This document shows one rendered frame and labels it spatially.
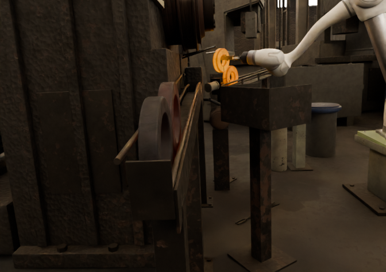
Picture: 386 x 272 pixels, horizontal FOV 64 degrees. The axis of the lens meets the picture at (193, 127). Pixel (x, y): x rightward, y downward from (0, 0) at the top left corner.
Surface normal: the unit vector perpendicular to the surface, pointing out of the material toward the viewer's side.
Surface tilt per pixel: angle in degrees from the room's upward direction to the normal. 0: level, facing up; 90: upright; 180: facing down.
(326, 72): 90
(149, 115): 44
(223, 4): 90
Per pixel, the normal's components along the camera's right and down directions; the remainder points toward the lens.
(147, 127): -0.08, -0.36
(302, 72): 0.20, 0.18
